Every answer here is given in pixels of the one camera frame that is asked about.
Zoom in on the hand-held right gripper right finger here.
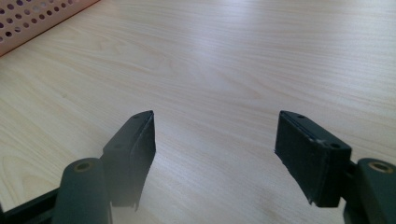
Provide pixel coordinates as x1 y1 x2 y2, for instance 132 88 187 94
274 110 353 208

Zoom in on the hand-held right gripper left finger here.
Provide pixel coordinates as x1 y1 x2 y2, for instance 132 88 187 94
101 110 157 211

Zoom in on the pink perforated plastic basket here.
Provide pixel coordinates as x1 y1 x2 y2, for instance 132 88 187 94
0 0 101 58

